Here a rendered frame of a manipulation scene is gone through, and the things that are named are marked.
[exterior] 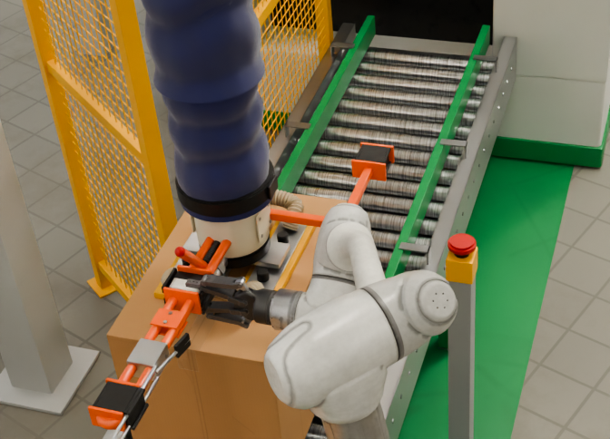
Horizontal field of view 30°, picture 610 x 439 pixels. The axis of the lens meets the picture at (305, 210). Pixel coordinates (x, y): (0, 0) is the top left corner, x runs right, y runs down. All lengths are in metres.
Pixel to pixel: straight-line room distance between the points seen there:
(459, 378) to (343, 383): 1.36
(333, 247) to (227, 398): 0.50
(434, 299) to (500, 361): 2.20
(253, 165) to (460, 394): 1.00
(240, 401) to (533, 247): 2.04
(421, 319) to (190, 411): 1.05
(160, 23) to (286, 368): 0.85
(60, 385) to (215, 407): 1.47
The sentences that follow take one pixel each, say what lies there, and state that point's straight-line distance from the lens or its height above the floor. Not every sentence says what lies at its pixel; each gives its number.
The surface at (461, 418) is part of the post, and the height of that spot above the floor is 0.42.
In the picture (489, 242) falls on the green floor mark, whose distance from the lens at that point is 4.42.
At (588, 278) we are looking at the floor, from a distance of 4.30.
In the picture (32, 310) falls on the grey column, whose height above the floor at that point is 0.38.
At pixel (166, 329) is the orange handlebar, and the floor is 1.19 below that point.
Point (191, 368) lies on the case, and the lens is 2.60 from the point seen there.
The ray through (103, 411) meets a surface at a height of 1.23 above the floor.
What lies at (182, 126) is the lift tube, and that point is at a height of 1.52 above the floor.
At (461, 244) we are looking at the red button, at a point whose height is 1.04.
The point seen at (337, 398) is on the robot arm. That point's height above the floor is 1.54.
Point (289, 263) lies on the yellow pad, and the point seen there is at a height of 1.09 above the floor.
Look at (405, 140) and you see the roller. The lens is 4.03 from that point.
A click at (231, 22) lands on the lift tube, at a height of 1.76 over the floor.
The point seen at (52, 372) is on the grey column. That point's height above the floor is 0.09.
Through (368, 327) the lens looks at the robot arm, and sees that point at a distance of 1.76.
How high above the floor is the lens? 2.86
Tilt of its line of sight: 38 degrees down
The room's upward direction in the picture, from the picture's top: 6 degrees counter-clockwise
